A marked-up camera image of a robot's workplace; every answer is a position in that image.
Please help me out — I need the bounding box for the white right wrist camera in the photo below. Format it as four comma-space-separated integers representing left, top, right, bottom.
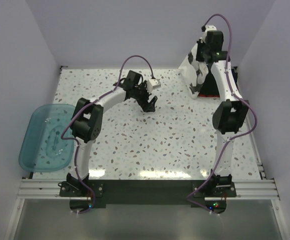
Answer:
201, 24, 217, 43

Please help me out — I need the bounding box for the teal transparent plastic bin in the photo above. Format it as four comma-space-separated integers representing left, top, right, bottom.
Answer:
18, 104, 75, 173

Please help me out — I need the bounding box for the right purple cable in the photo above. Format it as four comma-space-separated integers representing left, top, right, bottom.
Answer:
186, 13, 258, 210

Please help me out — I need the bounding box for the folded red t shirt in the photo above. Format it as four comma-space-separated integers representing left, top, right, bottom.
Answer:
198, 94, 220, 98

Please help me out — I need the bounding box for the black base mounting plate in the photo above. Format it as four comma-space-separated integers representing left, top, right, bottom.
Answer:
58, 179, 237, 213

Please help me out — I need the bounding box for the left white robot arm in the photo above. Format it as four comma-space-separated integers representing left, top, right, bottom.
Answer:
65, 71, 161, 196

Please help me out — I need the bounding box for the purple cable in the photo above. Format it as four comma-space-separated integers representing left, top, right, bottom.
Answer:
186, 13, 258, 210
61, 55, 157, 215

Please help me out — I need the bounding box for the white t shirt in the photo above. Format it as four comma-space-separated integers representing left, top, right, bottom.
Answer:
178, 39, 209, 99

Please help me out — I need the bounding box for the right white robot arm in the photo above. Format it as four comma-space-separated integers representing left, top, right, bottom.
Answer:
196, 25, 248, 197

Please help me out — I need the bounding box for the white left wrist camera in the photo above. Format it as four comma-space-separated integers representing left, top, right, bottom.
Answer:
147, 78, 161, 93

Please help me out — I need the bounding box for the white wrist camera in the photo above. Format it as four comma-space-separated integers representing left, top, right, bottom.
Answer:
147, 78, 161, 93
201, 24, 217, 43

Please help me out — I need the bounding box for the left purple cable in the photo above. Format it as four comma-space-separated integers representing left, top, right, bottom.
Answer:
61, 55, 157, 215

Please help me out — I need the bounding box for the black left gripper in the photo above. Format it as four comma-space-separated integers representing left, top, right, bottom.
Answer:
132, 81, 157, 113

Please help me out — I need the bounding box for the aluminium frame rail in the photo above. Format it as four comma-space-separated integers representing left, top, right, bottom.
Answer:
17, 179, 280, 200

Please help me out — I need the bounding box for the folded black t shirt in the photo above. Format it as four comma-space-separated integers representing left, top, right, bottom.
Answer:
199, 66, 238, 95

